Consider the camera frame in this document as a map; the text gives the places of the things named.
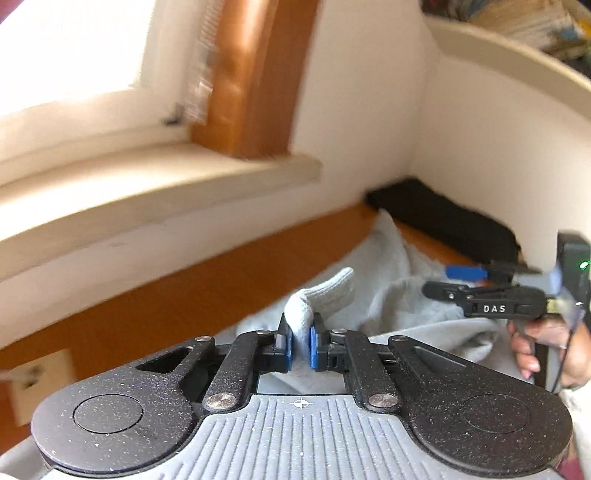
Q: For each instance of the cream wall shelf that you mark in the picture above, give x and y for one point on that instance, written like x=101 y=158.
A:
x=508 y=64

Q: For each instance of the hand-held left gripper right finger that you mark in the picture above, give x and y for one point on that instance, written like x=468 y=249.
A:
x=315 y=346

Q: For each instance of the stack of books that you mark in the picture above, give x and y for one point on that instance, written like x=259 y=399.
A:
x=531 y=23

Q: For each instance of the grey printed hoodie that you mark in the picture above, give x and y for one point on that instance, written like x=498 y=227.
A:
x=415 y=341

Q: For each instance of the black folded garment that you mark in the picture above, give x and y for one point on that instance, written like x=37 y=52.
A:
x=438 y=217

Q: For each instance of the beige window sill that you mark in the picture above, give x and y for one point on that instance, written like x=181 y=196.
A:
x=138 y=198

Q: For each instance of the white wall socket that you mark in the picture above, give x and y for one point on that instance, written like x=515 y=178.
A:
x=41 y=383

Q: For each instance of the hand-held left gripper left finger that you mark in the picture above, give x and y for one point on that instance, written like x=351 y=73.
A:
x=287 y=346

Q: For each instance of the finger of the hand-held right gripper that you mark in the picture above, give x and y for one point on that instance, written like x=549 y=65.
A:
x=464 y=272
x=443 y=290

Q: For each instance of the brown wooden window frame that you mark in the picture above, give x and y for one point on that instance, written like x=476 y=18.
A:
x=258 y=78

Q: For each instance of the person's right hand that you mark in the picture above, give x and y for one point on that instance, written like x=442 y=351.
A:
x=524 y=350

